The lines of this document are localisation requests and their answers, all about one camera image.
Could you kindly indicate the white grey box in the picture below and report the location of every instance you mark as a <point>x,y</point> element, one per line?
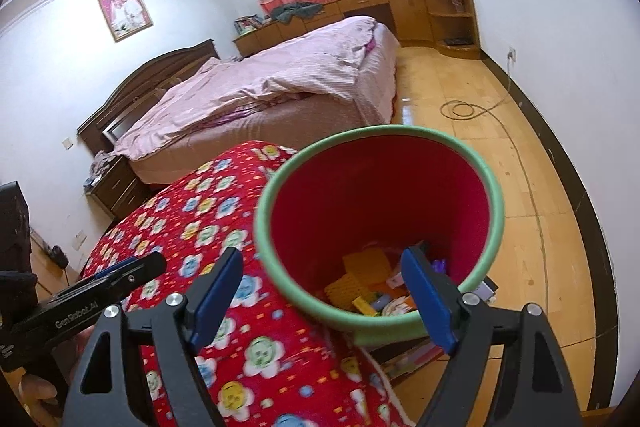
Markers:
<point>487,292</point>

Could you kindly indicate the low wall outlet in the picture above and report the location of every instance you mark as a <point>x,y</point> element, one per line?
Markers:
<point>80,240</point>

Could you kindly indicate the colourful picture book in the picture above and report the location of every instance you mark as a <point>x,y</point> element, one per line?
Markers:
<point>412,359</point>

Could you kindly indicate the black speckled object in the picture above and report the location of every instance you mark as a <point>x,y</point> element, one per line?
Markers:
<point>14,227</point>

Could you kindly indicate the red flower printed blanket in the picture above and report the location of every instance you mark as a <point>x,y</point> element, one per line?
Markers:
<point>280,357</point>

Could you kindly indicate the crumpled clothes on nightstand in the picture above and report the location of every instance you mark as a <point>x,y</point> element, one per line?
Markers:
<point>102,166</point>

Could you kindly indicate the wall outlet with plug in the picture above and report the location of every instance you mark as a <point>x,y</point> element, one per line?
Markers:
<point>511,53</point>

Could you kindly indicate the person's left hand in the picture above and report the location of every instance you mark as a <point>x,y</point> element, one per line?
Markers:
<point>40,393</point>

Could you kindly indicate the light wooden wardrobe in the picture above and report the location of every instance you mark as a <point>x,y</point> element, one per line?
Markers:
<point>45,284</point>

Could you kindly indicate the framed wall photo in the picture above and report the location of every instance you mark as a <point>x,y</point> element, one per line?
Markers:
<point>125,13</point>

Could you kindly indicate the long wooden desk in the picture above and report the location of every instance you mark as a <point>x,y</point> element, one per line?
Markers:
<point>370,2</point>

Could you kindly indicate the pink duvet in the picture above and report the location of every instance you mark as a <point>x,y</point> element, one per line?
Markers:
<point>280,72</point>

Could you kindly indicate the wooden bed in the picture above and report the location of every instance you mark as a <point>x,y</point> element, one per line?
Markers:
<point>325,112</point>

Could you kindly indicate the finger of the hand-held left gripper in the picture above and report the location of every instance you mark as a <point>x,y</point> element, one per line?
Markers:
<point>135,274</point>

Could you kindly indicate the wall switch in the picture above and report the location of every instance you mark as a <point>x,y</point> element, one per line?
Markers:
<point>67,143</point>

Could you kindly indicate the cream paper ball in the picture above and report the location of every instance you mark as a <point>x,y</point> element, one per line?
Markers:
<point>397,308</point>

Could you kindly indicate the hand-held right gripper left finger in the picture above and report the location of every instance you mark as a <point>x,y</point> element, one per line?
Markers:
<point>215,302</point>

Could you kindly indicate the dark green clothes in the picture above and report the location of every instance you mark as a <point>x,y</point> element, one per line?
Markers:
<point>295,12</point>

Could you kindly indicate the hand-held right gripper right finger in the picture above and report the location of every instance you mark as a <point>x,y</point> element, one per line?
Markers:
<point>430,302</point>

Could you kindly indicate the black device on shelf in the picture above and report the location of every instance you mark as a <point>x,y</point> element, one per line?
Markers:
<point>456,41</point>

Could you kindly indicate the wooden corner shelf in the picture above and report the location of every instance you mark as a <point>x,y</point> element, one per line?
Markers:
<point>450,27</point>

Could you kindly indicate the dark wooden nightstand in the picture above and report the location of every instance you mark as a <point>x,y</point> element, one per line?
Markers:
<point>120,192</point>

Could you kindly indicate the books and photos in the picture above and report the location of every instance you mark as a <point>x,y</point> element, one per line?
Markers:
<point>250,24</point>

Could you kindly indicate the red bin with green rim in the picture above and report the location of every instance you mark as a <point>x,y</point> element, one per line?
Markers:
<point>375,187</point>

